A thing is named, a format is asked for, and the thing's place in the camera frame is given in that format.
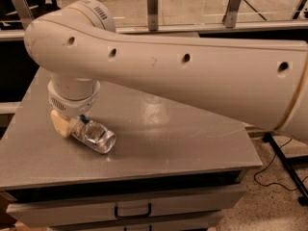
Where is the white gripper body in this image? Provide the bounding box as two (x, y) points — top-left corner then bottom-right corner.
(47, 74), (100, 116)

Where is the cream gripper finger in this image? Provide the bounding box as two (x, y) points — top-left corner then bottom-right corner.
(51, 110), (76, 138)

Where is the crushed silver blue can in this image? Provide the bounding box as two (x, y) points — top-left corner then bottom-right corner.
(69, 115), (116, 154)

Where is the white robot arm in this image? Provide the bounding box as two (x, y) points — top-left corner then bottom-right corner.
(24, 0), (308, 142)

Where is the black office chair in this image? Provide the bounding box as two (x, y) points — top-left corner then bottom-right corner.
(0, 0), (60, 31)

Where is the grey cabinet drawer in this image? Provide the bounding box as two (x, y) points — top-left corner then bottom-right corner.
(7, 184), (245, 227)

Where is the black stand leg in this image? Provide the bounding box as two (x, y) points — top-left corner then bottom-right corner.
(263, 132), (308, 206)

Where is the metal rail beam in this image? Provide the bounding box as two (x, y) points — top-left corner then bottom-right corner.
(0, 20), (308, 42)

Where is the left metal rail bracket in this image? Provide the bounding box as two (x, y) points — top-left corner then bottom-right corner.
(11, 0), (34, 22)

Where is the metal rail bracket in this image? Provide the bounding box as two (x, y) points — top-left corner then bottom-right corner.
(147, 0), (158, 31)
(222, 0), (242, 28)
(11, 0), (34, 22)

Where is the black drawer handle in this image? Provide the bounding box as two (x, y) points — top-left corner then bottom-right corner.
(114, 203), (152, 220)

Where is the middle metal rail bracket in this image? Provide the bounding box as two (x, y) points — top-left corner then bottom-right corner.
(147, 0), (158, 31)

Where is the right metal rail bracket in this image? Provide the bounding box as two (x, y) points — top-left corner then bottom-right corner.
(222, 0), (242, 28)

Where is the black floor cable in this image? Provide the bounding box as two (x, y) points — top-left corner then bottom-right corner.
(253, 138), (308, 193)

